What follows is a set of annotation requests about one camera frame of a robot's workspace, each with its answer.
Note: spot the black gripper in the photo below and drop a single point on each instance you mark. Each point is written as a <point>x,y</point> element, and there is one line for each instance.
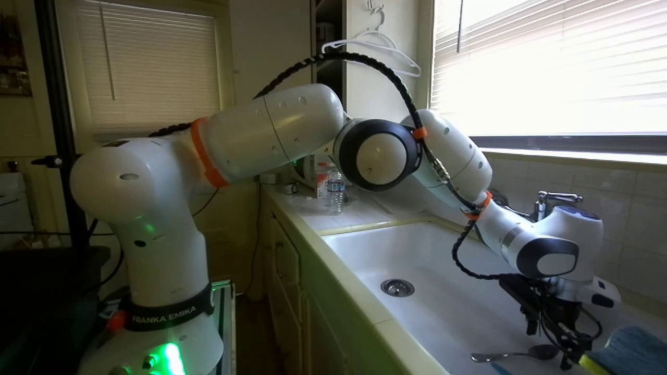
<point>538,294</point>

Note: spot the metal spoon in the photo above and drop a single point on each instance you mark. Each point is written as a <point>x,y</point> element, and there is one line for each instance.
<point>544,353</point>

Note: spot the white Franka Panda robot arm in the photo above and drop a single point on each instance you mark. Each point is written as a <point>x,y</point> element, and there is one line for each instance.
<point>147,201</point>

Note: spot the white rectangular sink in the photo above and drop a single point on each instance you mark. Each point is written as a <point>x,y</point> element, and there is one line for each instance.
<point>430,305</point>

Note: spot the metal sink drain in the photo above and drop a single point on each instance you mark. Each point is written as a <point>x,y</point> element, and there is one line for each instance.
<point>396,288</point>

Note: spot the yellow sponge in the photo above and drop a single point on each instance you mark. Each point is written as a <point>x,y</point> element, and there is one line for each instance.
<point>591,364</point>

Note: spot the clear plastic water bottle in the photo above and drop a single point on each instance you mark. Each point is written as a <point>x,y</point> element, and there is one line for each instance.
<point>335,199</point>

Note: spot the under-counter cabinet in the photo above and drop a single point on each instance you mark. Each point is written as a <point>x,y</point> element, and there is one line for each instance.
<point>291,293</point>

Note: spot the wide white window blind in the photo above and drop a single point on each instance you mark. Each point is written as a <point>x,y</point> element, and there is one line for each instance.
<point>570,63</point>

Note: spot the small red-capped bottle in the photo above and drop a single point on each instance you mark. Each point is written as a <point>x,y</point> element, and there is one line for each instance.
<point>321,187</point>

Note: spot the white appliance with green light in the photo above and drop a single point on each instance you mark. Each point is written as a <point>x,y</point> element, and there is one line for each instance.
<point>303,187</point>

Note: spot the white clothes hanger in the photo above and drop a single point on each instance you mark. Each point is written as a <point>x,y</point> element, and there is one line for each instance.
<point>406,63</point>

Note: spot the narrow white window blind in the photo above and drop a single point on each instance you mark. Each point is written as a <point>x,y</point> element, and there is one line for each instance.
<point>152,69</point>

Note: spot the black vertical pole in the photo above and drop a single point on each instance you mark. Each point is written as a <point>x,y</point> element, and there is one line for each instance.
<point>59,104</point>

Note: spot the dark wall shelf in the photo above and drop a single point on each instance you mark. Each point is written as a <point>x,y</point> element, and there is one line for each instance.
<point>325,17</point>

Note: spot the framed wall picture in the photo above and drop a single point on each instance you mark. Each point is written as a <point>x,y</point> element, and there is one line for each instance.
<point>13,55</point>

